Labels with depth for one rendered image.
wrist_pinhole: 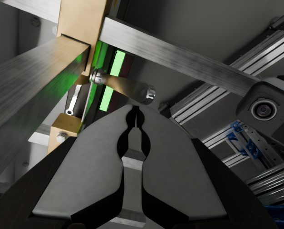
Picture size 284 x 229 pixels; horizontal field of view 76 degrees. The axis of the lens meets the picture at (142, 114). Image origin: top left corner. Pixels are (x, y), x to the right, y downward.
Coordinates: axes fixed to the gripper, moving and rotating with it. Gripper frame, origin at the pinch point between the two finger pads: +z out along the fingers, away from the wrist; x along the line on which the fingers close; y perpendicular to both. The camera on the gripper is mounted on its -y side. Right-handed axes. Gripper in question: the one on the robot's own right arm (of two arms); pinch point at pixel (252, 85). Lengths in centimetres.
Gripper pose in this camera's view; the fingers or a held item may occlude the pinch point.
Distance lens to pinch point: 36.9
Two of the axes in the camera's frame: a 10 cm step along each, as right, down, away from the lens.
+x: 3.6, -7.9, -5.0
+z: 0.0, -5.3, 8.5
